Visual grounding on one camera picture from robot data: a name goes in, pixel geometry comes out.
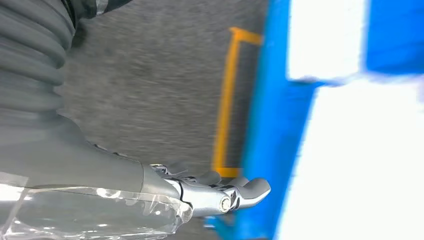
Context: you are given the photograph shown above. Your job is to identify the blue metal shelf rack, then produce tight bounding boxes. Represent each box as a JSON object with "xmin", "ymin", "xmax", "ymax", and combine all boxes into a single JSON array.
[{"xmin": 205, "ymin": 0, "xmax": 424, "ymax": 240}]

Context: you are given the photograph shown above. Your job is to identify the yellow floor tape marking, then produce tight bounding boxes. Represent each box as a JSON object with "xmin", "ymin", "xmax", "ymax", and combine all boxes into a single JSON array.
[{"xmin": 211, "ymin": 27, "xmax": 263, "ymax": 179}]

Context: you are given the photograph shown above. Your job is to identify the blue plastic tray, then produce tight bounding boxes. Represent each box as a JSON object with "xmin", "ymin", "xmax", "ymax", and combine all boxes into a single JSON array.
[{"xmin": 364, "ymin": 0, "xmax": 424, "ymax": 75}]

